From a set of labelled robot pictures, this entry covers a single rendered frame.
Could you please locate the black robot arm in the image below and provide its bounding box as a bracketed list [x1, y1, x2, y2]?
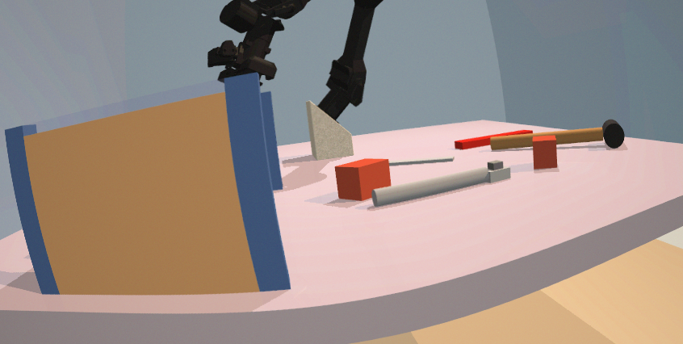
[207, 0, 383, 122]

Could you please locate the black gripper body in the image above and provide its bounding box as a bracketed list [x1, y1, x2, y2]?
[218, 36, 277, 81]

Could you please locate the wooden-handled black mallet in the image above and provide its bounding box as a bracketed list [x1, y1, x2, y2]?
[490, 120, 625, 150]

